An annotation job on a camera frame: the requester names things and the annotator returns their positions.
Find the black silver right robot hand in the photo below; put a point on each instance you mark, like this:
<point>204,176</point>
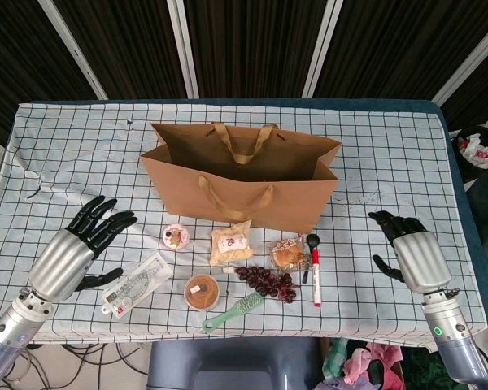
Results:
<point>421,260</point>

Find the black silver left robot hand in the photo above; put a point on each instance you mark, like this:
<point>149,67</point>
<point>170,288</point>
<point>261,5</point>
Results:
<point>61,260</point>

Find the pink strawberry cake cup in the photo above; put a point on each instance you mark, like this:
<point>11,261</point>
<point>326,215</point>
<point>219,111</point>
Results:
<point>175,237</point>

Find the brown bun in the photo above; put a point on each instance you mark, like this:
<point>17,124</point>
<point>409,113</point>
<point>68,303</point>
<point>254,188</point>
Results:
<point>284,254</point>

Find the clear jar of rubber bands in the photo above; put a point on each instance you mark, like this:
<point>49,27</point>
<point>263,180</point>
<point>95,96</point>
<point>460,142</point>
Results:
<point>201,292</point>

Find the purple grape bunch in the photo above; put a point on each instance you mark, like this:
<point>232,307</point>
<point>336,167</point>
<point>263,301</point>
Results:
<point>264,280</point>

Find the bagged pale crumbly bread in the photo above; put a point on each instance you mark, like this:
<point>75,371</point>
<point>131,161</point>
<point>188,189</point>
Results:
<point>232,243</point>

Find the grey silver right robot arm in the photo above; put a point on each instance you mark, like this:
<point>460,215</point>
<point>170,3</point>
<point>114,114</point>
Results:
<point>451,345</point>

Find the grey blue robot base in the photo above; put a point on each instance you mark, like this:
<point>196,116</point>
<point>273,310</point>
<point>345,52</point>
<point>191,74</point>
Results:
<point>227,365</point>

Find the packaged clear ruler set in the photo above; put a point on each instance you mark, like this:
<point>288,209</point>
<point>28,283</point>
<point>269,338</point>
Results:
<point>138,280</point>

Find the white black checked tablecloth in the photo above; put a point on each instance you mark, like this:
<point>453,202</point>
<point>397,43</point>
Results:
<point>85,162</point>

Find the red white marker pen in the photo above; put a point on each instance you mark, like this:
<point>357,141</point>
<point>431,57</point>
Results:
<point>316,280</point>

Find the black plastic spoon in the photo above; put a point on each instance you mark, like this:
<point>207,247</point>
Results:
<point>313,241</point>

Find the pink cloth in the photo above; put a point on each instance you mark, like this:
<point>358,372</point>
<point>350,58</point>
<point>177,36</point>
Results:
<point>358,365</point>

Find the teal green cloth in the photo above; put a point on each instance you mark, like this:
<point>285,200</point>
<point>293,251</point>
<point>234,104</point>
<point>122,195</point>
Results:
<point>333,357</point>

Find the brown paper bag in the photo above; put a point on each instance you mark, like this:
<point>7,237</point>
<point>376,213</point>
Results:
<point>179,191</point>

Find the purple cloth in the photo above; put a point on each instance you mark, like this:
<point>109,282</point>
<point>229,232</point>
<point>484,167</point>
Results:
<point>333,384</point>

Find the dark blue table cover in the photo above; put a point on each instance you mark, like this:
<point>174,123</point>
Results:
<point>370,104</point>

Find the green plastic brush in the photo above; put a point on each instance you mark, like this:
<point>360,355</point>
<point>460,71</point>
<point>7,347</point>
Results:
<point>244,304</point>

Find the white partition post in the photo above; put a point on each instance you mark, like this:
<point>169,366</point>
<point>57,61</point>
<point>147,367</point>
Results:
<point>183,48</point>
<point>78,48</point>
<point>471,61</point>
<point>322,48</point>

